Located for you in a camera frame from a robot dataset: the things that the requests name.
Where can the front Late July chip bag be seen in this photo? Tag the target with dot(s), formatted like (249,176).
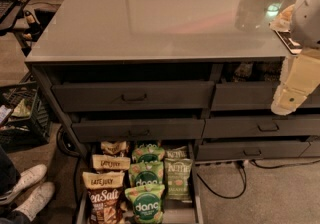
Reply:
(104,191)

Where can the open bottom left drawer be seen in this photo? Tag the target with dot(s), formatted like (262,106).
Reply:
(175,212)

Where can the dark grey drawer cabinet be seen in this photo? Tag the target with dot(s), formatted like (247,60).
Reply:
(91,41)

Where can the white sneaker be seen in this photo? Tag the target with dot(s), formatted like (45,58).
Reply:
(14,183)
(37,200)

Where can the lower white sneaker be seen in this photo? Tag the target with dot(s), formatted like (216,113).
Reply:
(37,200)

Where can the front green Dang chip bag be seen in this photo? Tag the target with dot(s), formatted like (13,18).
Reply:
(146,203)

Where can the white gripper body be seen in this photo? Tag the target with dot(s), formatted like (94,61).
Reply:
(307,18)

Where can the black white fiducial marker board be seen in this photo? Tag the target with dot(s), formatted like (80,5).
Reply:
(292,46)

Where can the late july chip bag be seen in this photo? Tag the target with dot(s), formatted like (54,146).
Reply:
(106,162)
(104,191)
(115,148)

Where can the upper white sneaker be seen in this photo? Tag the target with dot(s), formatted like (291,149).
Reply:
(14,183)

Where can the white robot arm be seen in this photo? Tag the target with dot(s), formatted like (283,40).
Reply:
(304,25)

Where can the top right drawer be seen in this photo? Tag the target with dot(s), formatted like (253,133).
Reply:
(232,96)

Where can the snack bags in top drawer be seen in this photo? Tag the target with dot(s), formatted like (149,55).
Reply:
(257,71)

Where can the middle left drawer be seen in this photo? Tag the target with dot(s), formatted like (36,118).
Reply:
(139,129)

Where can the rear green Kettle chip bag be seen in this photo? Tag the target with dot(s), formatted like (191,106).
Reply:
(177,153)

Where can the green dang chip bag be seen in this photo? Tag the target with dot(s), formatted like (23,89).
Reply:
(146,203)
(148,154)
(145,173)

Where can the middle green Dang chip bag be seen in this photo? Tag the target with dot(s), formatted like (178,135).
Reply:
(145,173)

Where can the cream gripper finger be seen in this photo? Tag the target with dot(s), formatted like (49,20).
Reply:
(285,101)

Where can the black plastic crate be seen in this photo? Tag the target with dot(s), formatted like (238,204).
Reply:
(29,123)

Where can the top left drawer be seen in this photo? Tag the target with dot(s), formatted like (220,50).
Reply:
(117,96)

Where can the green jalapeno Kettle chip bag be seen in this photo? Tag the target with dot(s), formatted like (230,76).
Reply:
(177,173)

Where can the middle right drawer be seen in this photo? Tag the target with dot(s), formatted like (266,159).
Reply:
(262,126)

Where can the rear green Dang chip bag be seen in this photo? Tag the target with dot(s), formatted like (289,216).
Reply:
(148,154)

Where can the rear Late July chip bag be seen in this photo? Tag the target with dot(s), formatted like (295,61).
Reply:
(115,148)

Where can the middle Late July chip bag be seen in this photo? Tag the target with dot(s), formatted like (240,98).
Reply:
(106,162)

